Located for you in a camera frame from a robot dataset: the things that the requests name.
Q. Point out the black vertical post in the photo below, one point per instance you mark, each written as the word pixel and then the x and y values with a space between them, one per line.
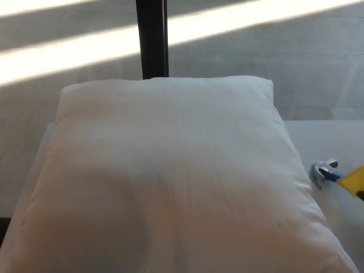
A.
pixel 152 39

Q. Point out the white pillow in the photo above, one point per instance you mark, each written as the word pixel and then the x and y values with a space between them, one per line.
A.
pixel 176 176

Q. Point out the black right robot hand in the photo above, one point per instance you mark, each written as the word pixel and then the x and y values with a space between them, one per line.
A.
pixel 361 196

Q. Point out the hammer with yellow foam grip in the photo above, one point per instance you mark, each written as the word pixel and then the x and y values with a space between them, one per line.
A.
pixel 327 170

